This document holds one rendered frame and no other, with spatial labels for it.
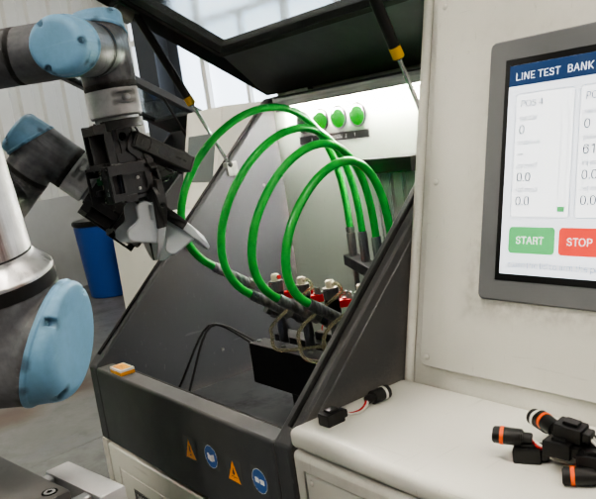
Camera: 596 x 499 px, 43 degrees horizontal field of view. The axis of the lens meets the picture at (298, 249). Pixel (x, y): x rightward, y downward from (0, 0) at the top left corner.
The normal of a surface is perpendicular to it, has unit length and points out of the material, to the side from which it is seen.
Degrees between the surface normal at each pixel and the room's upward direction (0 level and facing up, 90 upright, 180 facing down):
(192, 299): 90
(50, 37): 91
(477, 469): 0
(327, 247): 90
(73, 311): 97
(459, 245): 76
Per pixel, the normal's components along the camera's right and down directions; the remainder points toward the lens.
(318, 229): -0.78, 0.21
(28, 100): 0.71, 0.01
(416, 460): -0.14, -0.98
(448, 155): -0.79, -0.04
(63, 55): -0.11, 0.19
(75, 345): 1.00, 0.00
